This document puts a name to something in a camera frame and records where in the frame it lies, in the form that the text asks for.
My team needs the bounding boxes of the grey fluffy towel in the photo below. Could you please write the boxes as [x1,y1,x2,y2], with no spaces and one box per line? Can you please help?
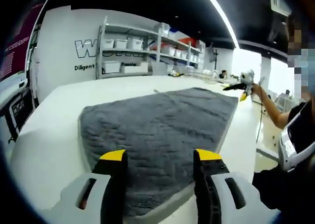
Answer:
[78,87,239,217]

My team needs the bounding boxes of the person's right hand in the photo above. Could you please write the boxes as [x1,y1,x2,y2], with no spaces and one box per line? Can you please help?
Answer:
[252,83,263,97]

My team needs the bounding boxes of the black tripod stand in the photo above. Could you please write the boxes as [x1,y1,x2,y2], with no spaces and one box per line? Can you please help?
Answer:
[209,45,220,70]

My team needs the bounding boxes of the white chest-worn device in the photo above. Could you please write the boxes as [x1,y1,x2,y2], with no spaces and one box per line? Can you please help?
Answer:
[277,99,315,173]

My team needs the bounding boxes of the long ceiling light strip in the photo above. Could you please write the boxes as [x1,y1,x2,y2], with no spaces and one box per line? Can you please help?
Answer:
[199,0,241,50]

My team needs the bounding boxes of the person's own body and clothing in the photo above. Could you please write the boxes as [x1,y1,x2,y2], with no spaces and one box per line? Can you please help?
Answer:
[251,11,315,224]

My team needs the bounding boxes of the ceiling air conditioner unit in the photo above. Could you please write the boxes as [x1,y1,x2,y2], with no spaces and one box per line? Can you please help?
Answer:
[267,0,293,17]

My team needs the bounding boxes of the grey metal shelving rack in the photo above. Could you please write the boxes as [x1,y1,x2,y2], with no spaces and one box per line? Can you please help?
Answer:
[95,16,205,79]

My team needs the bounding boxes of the set of white storage bins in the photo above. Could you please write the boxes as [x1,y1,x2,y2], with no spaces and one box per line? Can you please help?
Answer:
[102,23,200,74]

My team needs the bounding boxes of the large white-framed monitor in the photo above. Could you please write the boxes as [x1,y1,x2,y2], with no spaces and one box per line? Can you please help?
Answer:
[0,0,53,83]

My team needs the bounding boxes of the thin white cable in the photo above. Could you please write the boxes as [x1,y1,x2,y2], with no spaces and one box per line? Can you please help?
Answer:
[254,75,268,144]

